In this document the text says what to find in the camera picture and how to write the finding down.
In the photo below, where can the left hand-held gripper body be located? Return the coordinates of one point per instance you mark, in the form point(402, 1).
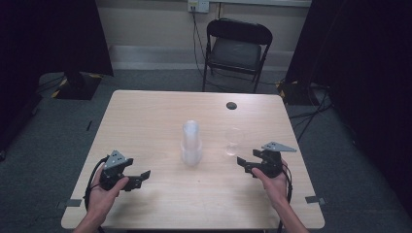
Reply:
point(115, 161)

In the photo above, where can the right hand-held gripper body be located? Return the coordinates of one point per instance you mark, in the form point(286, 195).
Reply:
point(272, 161)

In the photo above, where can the single clear plastic cup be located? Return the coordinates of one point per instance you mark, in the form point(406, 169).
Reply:
point(233, 142)

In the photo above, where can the stack of clear plastic cups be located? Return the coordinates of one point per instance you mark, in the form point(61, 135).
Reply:
point(191, 145)

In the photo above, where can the person's right hand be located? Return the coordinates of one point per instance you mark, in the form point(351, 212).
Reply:
point(277, 189)

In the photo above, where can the person's left hand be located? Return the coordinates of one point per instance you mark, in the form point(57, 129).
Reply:
point(100, 199)

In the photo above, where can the black marker pen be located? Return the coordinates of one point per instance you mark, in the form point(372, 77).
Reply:
point(89, 126)

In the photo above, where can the grey tape strip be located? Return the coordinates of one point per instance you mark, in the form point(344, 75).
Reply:
point(73, 203)
point(314, 200)

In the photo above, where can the black round table grommet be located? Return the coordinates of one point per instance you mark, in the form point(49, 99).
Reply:
point(231, 105)

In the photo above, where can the black stand base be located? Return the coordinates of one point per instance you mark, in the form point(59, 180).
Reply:
point(77, 87)
point(293, 93)

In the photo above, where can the black folding chair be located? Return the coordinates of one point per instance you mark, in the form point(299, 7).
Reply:
point(238, 51)

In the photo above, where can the dark curtain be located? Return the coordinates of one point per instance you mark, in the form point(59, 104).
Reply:
point(48, 39)
point(366, 81)

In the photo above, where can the white wall socket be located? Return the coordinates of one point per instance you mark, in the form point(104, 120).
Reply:
point(198, 5)

